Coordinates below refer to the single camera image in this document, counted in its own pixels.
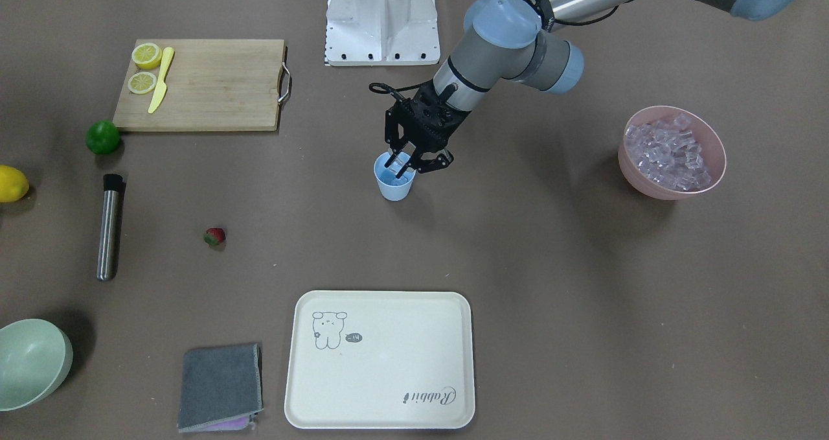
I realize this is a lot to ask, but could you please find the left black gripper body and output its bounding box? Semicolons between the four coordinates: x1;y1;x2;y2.
383;80;469;156

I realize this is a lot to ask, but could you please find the red strawberry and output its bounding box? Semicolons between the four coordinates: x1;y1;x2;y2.
203;227;226;246

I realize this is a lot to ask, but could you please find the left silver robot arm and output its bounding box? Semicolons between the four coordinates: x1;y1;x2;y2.
369;0;793;178

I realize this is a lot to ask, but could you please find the light blue plastic cup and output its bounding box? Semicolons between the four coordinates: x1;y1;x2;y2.
373;151;417;201

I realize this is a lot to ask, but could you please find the pink bowl of ice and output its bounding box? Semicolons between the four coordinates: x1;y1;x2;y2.
618;106;727;201

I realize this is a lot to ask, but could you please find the wooden cutting board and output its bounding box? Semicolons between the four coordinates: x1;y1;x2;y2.
113;38;291;132

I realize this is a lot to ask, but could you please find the cream rabbit tray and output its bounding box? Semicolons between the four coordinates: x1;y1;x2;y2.
284;290;476;430

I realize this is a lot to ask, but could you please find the yellow plastic knife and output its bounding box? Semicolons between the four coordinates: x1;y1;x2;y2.
147;47;175;114

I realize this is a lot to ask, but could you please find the lemon slice inner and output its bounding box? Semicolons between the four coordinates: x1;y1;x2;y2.
126;71;157;95

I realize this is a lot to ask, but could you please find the steel muddler black tip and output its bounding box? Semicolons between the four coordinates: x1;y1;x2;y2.
96;172;125;283

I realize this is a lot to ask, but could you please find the green lime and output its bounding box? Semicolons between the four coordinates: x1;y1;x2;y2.
85;119;121;156

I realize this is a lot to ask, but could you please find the grey folded cloth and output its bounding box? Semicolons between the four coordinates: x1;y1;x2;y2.
176;343;263;434

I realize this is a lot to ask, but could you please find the yellow lemon near board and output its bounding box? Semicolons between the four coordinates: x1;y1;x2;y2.
0;165;30;203

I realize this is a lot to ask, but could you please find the mint green bowl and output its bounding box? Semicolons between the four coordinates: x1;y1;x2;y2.
1;319;74;411

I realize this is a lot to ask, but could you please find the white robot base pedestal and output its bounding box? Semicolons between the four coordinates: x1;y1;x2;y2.
324;0;441;66

